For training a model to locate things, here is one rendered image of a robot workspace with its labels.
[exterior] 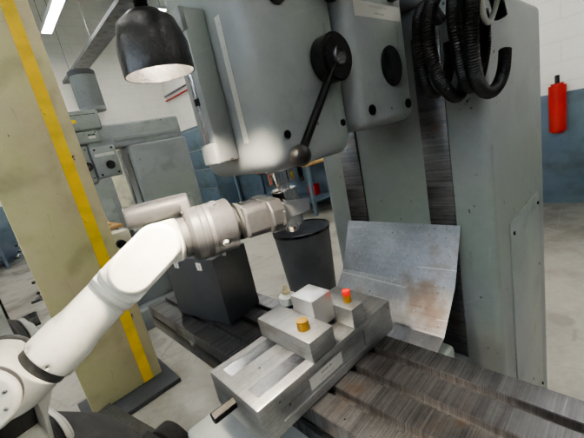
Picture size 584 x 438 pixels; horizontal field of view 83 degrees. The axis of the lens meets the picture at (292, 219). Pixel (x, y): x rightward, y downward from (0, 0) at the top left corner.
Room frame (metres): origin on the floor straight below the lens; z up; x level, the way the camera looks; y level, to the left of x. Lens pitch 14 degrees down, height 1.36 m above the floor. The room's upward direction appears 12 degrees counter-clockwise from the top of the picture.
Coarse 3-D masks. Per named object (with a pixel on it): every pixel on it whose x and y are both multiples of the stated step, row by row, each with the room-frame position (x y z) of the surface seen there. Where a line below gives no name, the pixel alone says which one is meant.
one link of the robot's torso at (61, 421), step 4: (52, 408) 0.87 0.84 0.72; (48, 412) 0.84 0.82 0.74; (52, 412) 0.83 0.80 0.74; (56, 412) 0.85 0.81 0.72; (52, 416) 0.81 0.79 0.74; (56, 416) 0.81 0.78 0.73; (60, 416) 0.81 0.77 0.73; (56, 420) 0.80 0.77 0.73; (60, 420) 0.80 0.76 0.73; (64, 420) 0.82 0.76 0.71; (60, 424) 0.79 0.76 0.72; (64, 424) 0.80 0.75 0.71; (68, 424) 0.81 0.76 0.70; (64, 428) 0.79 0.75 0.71; (68, 428) 0.79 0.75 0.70; (64, 432) 0.78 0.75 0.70; (68, 432) 0.79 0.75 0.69; (72, 432) 0.81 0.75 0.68; (68, 436) 0.78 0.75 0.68; (72, 436) 0.79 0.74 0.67
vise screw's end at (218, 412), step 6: (228, 402) 0.45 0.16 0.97; (234, 402) 0.45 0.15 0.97; (216, 408) 0.44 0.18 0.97; (222, 408) 0.44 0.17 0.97; (228, 408) 0.44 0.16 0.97; (234, 408) 0.44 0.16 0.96; (210, 414) 0.43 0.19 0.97; (216, 414) 0.43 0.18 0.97; (222, 414) 0.43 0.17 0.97; (228, 414) 0.44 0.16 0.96; (216, 420) 0.42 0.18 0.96
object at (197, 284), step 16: (192, 256) 0.84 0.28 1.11; (224, 256) 0.81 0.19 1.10; (240, 256) 0.85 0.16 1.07; (176, 272) 0.88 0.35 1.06; (192, 272) 0.83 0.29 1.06; (208, 272) 0.79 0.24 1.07; (224, 272) 0.80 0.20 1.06; (240, 272) 0.84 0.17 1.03; (176, 288) 0.90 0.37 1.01; (192, 288) 0.85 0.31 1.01; (208, 288) 0.80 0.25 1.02; (224, 288) 0.79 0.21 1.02; (240, 288) 0.83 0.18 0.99; (192, 304) 0.86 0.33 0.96; (208, 304) 0.82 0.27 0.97; (224, 304) 0.78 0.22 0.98; (240, 304) 0.81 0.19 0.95; (224, 320) 0.79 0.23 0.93
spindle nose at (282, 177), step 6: (270, 174) 0.57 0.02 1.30; (276, 174) 0.57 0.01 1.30; (282, 174) 0.57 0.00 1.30; (288, 174) 0.57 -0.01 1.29; (294, 174) 0.59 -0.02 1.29; (270, 180) 0.58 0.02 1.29; (276, 180) 0.57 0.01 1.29; (282, 180) 0.57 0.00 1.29; (288, 180) 0.57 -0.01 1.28; (294, 180) 0.58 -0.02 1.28
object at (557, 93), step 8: (552, 88) 3.44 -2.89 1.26; (560, 88) 3.39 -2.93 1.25; (552, 96) 3.44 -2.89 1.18; (560, 96) 3.40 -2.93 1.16; (552, 104) 3.44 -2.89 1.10; (560, 104) 3.40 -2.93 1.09; (552, 112) 3.44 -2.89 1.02; (560, 112) 3.40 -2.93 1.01; (552, 120) 3.45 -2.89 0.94; (560, 120) 3.40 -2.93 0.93; (552, 128) 3.45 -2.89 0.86; (560, 128) 3.40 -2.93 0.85
